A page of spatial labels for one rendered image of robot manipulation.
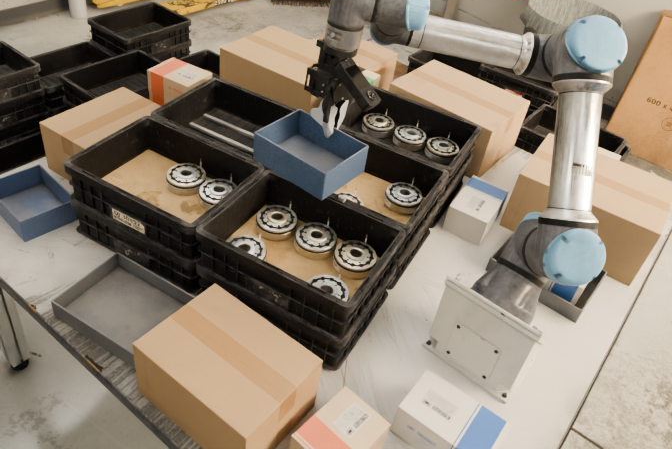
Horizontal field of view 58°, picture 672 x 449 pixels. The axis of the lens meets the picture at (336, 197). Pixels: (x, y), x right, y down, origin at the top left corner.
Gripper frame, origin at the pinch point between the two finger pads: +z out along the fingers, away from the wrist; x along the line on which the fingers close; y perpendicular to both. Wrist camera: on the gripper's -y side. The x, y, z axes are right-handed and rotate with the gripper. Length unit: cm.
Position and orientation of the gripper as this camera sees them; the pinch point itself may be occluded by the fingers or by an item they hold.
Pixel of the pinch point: (332, 133)
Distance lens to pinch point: 135.6
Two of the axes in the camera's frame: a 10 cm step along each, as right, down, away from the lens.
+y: -7.7, -4.7, 4.3
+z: -1.8, 8.1, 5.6
